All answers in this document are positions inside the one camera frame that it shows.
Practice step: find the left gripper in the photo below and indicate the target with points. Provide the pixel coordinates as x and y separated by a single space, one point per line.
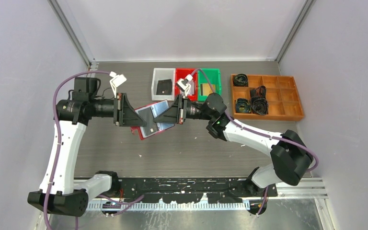
124 114

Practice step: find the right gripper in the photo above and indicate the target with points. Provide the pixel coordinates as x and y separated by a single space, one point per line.
176 113

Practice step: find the red card holder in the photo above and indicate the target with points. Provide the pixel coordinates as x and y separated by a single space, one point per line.
149 113

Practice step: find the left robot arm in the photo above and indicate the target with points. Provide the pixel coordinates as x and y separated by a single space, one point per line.
57 193

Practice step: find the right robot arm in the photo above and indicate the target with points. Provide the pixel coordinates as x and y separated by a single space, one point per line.
290 158

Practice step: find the black card in white bin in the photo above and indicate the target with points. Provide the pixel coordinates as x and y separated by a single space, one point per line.
164 87

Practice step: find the gold card in green bin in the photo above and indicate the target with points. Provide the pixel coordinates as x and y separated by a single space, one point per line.
206 89

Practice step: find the white plastic bin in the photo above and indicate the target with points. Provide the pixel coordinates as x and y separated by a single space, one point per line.
162 74

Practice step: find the red plastic bin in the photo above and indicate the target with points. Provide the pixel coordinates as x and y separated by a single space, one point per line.
181 74

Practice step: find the green plastic bin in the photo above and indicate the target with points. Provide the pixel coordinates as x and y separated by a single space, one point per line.
214 77

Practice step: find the rolled black belt lower left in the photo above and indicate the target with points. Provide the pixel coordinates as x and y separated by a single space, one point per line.
242 106

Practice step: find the rolled black belt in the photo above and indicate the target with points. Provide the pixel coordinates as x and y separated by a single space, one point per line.
240 80
259 106
242 106
259 92

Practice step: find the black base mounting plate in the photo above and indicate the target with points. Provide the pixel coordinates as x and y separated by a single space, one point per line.
184 190

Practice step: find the rolled black belt top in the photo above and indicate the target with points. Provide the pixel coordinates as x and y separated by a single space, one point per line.
240 80

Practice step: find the rolled black belt lower right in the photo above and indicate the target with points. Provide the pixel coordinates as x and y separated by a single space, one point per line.
259 106

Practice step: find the rolled black belt middle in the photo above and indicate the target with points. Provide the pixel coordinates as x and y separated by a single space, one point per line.
259 92

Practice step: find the orange compartment tray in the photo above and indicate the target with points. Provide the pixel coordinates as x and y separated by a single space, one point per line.
281 92

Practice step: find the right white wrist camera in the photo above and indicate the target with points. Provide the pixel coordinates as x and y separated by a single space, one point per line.
186 85

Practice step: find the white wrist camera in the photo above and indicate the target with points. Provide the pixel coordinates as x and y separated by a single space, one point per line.
186 85
116 80

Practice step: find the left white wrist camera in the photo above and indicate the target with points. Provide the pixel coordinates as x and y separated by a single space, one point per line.
116 80

